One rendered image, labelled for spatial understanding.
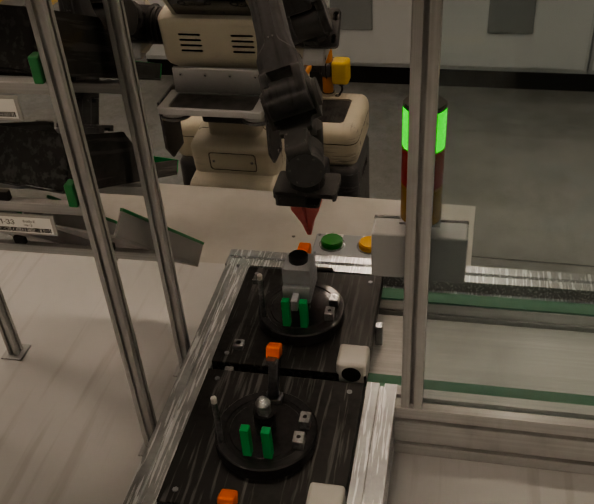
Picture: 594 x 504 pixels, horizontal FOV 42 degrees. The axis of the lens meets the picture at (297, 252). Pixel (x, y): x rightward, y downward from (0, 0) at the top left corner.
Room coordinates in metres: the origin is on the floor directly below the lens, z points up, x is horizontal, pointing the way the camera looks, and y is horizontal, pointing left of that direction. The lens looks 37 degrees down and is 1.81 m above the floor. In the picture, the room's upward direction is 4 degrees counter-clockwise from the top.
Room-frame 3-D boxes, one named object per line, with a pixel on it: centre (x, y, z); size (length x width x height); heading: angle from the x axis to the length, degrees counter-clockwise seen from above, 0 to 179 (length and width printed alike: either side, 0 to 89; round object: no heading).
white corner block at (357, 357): (0.84, -0.07, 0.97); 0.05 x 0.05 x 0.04; 76
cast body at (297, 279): (0.95, 0.00, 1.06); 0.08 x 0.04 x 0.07; 166
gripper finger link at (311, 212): (1.07, -0.01, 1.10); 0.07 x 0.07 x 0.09; 77
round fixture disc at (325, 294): (0.96, 0.00, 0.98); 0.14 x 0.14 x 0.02
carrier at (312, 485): (0.71, 0.06, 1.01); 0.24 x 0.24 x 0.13; 76
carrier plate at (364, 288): (0.96, 0.00, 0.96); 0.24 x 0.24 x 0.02; 76
